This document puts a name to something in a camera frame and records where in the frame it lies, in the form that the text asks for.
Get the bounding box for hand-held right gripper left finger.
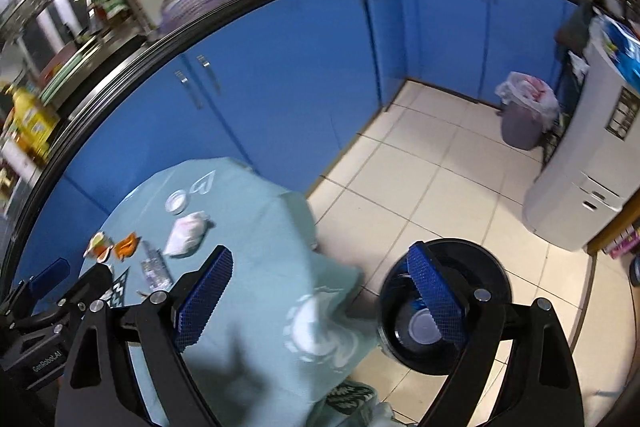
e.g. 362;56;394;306
54;246;235;427

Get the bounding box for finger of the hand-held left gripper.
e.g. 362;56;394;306
55;266;113;308
15;258;71;303

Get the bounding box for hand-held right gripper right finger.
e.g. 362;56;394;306
406;243;586;427

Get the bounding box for apple core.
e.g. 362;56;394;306
82;232;115;264

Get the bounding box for orange peel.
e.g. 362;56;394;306
112;232;140;262

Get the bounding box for clear plastic wrapper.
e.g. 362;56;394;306
139;242;174;293

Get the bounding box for black trash can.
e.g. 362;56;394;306
377;237;512;375

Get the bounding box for white tissue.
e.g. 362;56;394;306
162;210;213;258

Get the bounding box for white plastic lid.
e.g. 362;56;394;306
165;189;190;214

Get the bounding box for clear round plastic lid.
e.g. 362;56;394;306
400;309;441;348

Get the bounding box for light blue tablecloth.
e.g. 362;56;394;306
82;157;396;427

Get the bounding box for yellow oil bottle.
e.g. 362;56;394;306
5;87;58;158

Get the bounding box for purple waste bin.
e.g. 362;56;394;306
501;104;546;151

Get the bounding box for white floor appliance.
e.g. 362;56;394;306
522;14;640;253

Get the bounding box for pink printed box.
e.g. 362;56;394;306
606;227;640;258

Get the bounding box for black metal rack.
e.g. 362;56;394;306
542;0;640;165

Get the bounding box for white plastic bag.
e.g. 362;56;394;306
495;71;560;128

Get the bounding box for black kitchen countertop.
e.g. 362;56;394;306
0;0;586;268

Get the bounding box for blue kitchen cabinets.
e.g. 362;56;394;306
12;0;593;288

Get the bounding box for purple plastic colander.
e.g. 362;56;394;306
159;0;236;35

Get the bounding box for dark hanging bag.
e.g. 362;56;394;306
555;1;595;55

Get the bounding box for blue printed bag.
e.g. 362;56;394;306
597;14;640;80

